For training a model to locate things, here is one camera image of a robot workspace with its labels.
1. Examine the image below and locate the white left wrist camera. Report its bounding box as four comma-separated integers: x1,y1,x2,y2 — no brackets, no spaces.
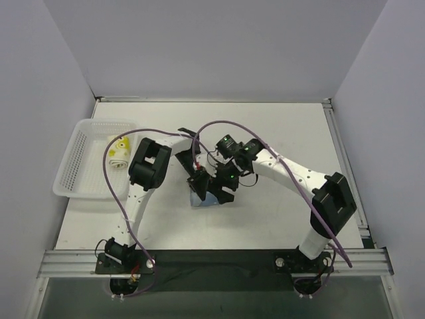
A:
196,154,216,177

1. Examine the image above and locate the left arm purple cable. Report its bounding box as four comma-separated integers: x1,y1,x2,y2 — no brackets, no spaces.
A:
105,128,203,298

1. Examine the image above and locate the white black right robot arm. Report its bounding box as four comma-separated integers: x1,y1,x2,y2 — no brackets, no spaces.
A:
216,135,357,272

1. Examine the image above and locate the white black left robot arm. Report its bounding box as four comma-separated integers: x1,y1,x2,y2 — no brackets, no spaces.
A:
104,128,201,274

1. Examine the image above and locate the white perforated plastic basket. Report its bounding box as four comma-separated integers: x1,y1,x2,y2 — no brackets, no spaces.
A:
52,118,139,200

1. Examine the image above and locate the yellow green patterned towel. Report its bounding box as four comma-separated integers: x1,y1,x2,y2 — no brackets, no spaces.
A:
107,136,131,169

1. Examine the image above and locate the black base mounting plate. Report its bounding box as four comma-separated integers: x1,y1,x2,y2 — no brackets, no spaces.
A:
94,250,335,296

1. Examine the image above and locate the light blue towel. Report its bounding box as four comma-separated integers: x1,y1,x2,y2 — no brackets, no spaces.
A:
189,191,219,207

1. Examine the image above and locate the aluminium right side rail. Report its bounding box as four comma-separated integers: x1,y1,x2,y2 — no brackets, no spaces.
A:
321,98,377,249

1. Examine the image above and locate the aluminium front rail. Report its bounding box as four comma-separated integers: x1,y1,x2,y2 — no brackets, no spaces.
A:
38,249,394,278

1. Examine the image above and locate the aluminium rail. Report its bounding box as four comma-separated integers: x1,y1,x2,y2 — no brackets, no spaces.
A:
321,98,377,249
38,249,394,278

